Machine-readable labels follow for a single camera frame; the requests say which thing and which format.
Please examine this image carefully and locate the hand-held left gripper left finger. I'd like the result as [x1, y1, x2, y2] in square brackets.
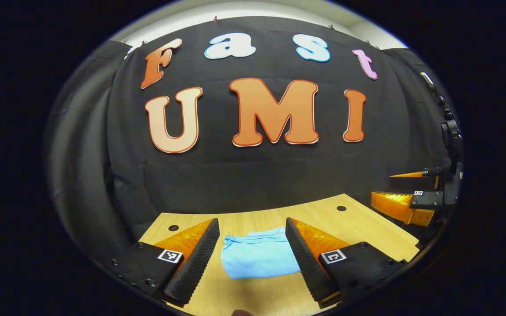
[110, 218, 221, 308]

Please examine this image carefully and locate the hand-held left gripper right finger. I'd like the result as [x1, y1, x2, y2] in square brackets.
[285, 217, 407, 309]

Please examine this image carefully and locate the light blue T-shirt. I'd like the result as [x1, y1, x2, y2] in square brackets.
[221, 226, 302, 280]

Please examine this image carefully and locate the black backdrop cloth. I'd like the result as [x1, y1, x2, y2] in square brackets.
[44, 17, 464, 264]

